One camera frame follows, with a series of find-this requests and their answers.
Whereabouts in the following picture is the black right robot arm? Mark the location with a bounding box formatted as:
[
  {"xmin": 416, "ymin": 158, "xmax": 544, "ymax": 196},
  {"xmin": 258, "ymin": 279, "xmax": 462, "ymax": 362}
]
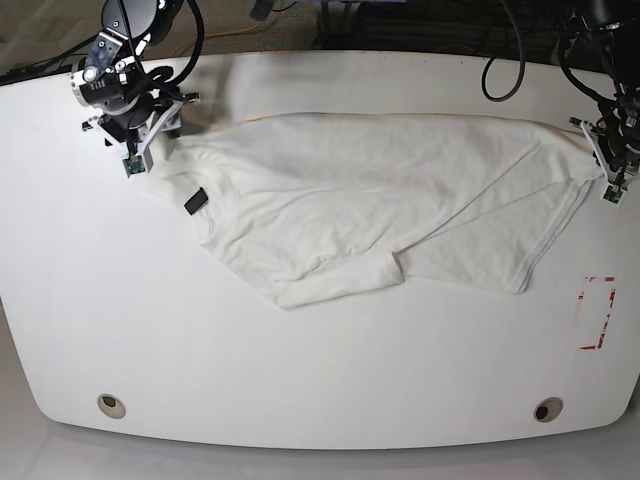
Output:
[{"xmin": 70, "ymin": 1, "xmax": 205, "ymax": 165}]

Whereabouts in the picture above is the white printed T-shirt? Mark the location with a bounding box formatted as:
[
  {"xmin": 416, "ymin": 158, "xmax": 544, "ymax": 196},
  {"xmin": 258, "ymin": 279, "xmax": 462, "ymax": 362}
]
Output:
[{"xmin": 141, "ymin": 114, "xmax": 600, "ymax": 308}]

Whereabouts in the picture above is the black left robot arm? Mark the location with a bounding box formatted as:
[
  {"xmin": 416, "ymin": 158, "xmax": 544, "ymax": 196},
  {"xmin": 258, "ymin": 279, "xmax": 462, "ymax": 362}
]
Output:
[{"xmin": 558, "ymin": 1, "xmax": 639, "ymax": 203}]

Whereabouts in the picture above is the black cable loop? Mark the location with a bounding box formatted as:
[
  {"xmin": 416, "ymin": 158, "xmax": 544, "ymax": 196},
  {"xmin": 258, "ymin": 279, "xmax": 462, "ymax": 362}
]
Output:
[{"xmin": 480, "ymin": 0, "xmax": 527, "ymax": 102}]

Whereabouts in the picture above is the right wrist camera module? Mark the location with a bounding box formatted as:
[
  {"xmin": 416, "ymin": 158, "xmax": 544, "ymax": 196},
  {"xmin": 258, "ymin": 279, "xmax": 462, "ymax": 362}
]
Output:
[{"xmin": 122, "ymin": 155, "xmax": 153, "ymax": 178}]

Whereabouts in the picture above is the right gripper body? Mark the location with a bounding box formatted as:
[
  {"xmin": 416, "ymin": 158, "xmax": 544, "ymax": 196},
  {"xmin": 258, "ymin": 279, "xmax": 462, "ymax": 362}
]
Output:
[{"xmin": 82, "ymin": 92, "xmax": 201, "ymax": 155}]

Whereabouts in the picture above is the yellow cable on floor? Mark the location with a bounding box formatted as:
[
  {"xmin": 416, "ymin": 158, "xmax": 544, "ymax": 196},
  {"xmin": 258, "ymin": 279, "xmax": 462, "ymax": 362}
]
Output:
[{"xmin": 172, "ymin": 9, "xmax": 271, "ymax": 59}]

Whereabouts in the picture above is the left table cable grommet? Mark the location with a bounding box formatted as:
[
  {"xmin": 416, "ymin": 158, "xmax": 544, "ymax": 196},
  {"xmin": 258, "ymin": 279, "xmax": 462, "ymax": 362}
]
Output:
[{"xmin": 97, "ymin": 394, "xmax": 126, "ymax": 419}]

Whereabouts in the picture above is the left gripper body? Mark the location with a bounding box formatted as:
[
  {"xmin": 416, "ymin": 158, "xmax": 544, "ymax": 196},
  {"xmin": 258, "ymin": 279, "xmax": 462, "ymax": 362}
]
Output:
[{"xmin": 569, "ymin": 112, "xmax": 639, "ymax": 188}]

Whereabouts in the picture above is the red tape rectangle marker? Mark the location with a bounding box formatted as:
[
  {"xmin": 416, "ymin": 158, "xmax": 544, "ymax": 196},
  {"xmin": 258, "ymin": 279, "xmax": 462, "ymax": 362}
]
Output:
[{"xmin": 574, "ymin": 276, "xmax": 617, "ymax": 351}]

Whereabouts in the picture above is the right table cable grommet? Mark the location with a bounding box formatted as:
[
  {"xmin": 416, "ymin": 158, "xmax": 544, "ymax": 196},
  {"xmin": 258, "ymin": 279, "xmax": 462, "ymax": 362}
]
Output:
[{"xmin": 533, "ymin": 397, "xmax": 564, "ymax": 423}]

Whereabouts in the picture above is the black tripod leg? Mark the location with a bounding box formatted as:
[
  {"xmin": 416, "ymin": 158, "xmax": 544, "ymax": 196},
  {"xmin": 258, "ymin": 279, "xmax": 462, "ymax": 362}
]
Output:
[{"xmin": 1, "ymin": 35, "xmax": 96, "ymax": 86}]

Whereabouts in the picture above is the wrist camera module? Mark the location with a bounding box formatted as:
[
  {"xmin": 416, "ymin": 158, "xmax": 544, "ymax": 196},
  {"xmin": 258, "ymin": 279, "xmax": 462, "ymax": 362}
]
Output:
[
  {"xmin": 602, "ymin": 184, "xmax": 626, "ymax": 205},
  {"xmin": 122, "ymin": 155, "xmax": 153, "ymax": 178}
]

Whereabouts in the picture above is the table cable grommet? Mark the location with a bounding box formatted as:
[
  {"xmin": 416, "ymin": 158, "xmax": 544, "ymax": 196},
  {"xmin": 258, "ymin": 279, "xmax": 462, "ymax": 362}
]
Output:
[
  {"xmin": 533, "ymin": 397, "xmax": 564, "ymax": 423},
  {"xmin": 97, "ymin": 394, "xmax": 126, "ymax": 419}
]

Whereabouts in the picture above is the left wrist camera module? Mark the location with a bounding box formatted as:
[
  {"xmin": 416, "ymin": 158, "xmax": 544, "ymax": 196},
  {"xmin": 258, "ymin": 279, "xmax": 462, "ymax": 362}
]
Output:
[{"xmin": 602, "ymin": 184, "xmax": 626, "ymax": 205}]

